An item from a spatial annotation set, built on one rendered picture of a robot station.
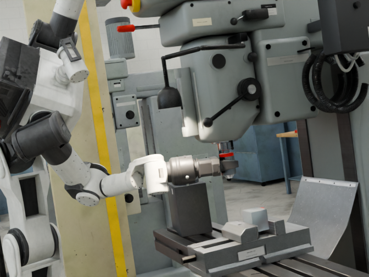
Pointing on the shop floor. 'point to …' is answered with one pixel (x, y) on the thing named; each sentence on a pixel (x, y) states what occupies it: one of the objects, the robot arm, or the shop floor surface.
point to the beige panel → (116, 206)
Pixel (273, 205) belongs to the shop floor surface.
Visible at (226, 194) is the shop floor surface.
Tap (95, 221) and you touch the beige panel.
